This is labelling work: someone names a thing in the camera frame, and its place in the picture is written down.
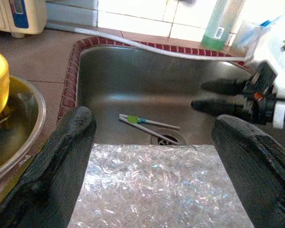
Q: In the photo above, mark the stainless steel sink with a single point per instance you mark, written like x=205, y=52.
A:
x=145, y=83

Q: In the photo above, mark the clear bubble wrap sheet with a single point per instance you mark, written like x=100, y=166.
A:
x=156, y=190

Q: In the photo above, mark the stainless steel bowl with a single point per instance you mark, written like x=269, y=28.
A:
x=26, y=118

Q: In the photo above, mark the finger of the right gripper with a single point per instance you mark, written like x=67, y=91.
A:
x=218, y=107
x=225, y=87

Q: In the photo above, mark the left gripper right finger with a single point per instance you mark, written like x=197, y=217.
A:
x=259, y=178

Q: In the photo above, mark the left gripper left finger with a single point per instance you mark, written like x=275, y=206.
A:
x=50, y=166

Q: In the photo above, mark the cream water ionizer appliance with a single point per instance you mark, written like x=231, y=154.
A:
x=33, y=14

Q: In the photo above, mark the clear bottle green liquid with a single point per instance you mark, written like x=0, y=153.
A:
x=213, y=40

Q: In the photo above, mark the white training chopsticks green connector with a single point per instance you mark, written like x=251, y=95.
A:
x=133, y=118

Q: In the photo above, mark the clear plastic cup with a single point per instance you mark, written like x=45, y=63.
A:
x=244, y=35

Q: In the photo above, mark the metal sink drain strainer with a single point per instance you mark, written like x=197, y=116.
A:
x=161, y=142

